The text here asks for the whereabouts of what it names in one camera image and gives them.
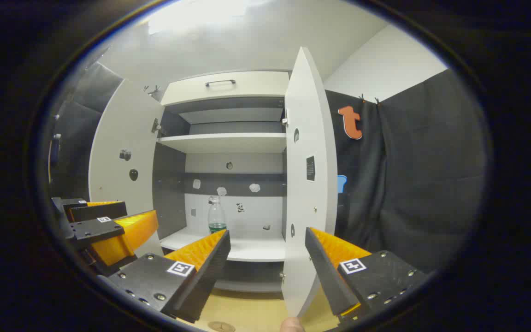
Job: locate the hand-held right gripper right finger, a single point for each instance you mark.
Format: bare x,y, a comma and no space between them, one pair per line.
323,267

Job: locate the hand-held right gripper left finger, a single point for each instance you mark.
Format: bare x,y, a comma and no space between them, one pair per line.
210,267

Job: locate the white door with camera sticker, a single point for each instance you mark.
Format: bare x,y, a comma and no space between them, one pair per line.
118,124

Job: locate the clear plastic bottle green label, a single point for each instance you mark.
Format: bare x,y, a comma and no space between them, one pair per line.
216,216

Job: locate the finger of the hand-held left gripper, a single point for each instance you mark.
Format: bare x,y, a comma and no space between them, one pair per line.
92,228
99,211

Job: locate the white cabinet drawer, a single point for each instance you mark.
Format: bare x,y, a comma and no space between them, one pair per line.
256,87

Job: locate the white cabinet shelf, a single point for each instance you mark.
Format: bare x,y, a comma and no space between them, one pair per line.
228,143

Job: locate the round coaster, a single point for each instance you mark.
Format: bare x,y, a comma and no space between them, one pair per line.
221,327

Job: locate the white cabinet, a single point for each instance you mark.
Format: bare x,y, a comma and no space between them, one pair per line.
168,193

